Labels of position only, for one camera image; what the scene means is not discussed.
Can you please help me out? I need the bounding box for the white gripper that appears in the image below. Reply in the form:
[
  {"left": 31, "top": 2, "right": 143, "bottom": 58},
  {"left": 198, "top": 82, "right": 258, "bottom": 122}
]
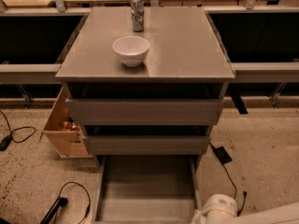
[{"left": 191, "top": 194, "right": 237, "bottom": 224}]

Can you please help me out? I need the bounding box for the grey bottom drawer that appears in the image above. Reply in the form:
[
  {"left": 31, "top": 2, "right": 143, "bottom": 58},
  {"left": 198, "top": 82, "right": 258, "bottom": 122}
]
[{"left": 92, "top": 156, "right": 202, "bottom": 224}]

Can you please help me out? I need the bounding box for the grey drawer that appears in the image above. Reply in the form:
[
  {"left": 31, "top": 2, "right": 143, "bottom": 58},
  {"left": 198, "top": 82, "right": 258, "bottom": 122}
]
[
  {"left": 84, "top": 125, "right": 210, "bottom": 155},
  {"left": 64, "top": 85, "right": 223, "bottom": 126},
  {"left": 92, "top": 156, "right": 202, "bottom": 224}
]

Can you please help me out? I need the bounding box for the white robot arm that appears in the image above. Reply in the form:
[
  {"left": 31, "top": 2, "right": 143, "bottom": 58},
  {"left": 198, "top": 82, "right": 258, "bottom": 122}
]
[{"left": 191, "top": 194, "right": 299, "bottom": 224}]

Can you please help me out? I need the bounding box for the grey middle drawer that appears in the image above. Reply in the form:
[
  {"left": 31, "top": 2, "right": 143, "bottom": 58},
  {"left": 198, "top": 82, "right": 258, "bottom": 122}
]
[{"left": 84, "top": 125, "right": 210, "bottom": 155}]

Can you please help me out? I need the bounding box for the grey drawer cabinet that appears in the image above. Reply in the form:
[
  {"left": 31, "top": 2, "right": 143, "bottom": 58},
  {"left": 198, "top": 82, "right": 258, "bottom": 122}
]
[{"left": 55, "top": 6, "right": 236, "bottom": 170}]

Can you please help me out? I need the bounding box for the grey top drawer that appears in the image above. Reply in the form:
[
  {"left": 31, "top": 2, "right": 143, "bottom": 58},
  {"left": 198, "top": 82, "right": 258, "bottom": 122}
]
[{"left": 64, "top": 85, "right": 223, "bottom": 126}]

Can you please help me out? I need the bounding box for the black power adapter right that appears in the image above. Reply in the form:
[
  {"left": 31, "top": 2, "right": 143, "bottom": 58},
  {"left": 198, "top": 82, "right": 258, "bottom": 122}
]
[{"left": 213, "top": 147, "right": 232, "bottom": 164}]

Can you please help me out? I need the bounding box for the black bar tool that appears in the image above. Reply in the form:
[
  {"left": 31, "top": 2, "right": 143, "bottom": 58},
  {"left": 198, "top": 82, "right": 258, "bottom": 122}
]
[{"left": 40, "top": 197, "right": 68, "bottom": 224}]

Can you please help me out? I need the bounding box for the cardboard box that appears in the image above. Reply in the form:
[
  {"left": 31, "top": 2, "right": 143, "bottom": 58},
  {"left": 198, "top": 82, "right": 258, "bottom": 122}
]
[{"left": 42, "top": 90, "right": 90, "bottom": 158}]

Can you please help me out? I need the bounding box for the white ceramic bowl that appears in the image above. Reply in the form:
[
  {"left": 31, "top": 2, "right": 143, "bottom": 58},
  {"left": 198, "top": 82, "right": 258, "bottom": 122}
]
[{"left": 112, "top": 36, "right": 150, "bottom": 67}]

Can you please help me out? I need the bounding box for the black adapter left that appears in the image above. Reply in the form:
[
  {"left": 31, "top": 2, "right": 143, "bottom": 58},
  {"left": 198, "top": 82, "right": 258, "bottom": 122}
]
[{"left": 0, "top": 134, "right": 12, "bottom": 151}]

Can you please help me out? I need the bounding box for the silver drink can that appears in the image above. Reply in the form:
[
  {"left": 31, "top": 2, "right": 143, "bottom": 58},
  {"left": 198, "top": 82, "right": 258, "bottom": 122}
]
[{"left": 131, "top": 0, "right": 144, "bottom": 32}]

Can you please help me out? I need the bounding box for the black cable right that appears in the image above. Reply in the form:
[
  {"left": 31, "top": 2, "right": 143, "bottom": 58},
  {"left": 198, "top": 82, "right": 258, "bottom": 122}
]
[{"left": 209, "top": 142, "right": 249, "bottom": 217}]

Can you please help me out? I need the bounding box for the black looped cable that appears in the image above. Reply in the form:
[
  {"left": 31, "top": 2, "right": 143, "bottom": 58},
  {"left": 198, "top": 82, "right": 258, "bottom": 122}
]
[{"left": 53, "top": 181, "right": 92, "bottom": 224}]

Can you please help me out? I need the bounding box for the grey right rail beam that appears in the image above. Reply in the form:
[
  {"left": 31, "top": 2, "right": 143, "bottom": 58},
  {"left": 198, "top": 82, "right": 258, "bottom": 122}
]
[{"left": 231, "top": 63, "right": 299, "bottom": 83}]

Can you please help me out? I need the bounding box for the grey rail beam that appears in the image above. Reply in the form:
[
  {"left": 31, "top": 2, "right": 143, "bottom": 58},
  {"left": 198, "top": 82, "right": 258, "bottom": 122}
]
[
  {"left": 0, "top": 64, "right": 60, "bottom": 85},
  {"left": 231, "top": 63, "right": 299, "bottom": 83}
]

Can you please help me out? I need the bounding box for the black cable left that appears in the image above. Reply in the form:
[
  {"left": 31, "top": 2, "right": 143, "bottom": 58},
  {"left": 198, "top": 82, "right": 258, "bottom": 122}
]
[{"left": 0, "top": 109, "right": 37, "bottom": 144}]

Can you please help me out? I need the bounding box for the grey left rail beam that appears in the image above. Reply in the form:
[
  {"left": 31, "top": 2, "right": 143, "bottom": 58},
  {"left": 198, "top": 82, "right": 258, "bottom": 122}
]
[{"left": 0, "top": 64, "right": 60, "bottom": 85}]

